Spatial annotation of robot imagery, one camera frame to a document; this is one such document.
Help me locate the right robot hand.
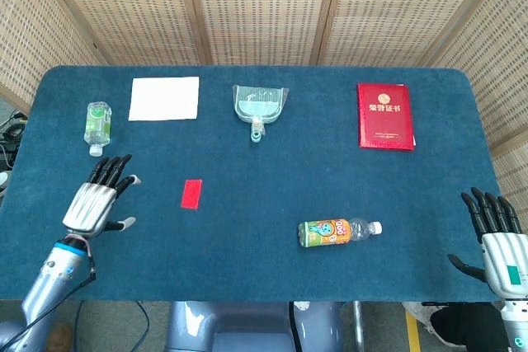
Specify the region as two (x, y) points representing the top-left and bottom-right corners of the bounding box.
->
(447, 186), (528, 300)

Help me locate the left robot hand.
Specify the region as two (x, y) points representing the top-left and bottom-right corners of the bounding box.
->
(62, 154), (142, 240)

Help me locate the red rectangular block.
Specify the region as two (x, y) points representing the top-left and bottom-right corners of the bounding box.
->
(180, 179), (204, 210)

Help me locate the clear bottle green label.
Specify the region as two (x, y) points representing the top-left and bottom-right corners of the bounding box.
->
(83, 101), (113, 157)

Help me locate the white shoe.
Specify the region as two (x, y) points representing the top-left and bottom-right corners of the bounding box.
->
(402, 301), (449, 347)

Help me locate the white paper sheet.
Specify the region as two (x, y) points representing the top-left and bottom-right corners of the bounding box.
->
(127, 76), (200, 122)

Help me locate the orange label drink bottle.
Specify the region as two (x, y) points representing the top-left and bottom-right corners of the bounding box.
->
(298, 217), (383, 248)

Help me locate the blue table cloth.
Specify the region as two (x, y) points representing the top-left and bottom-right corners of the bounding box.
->
(0, 64), (510, 303)

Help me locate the red certificate book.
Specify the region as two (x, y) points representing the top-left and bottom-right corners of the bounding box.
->
(356, 82), (417, 153)

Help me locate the clear teal dustpan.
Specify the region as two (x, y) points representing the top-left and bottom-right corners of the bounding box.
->
(231, 84), (290, 145)

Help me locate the blue-grey robot torso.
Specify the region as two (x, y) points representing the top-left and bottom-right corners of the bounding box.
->
(163, 300), (346, 352)

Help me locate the bamboo folding screen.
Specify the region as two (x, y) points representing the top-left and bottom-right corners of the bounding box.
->
(0, 0), (528, 221)

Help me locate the black cables bundle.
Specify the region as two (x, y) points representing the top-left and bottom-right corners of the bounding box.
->
(0, 109), (28, 171)

